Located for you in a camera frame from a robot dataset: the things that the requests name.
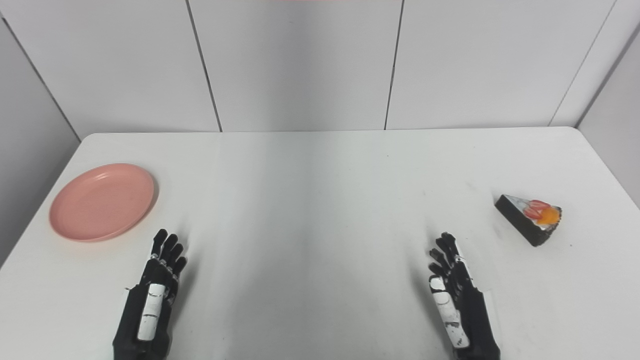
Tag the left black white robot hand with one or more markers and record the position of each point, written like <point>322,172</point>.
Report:
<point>155,295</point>

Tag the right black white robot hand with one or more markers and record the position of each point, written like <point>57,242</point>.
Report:
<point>462,305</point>

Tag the pink round plate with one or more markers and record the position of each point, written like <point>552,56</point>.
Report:
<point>102,202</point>

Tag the chocolate cake slice with fruit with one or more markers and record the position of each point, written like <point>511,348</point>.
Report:
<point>531,218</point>

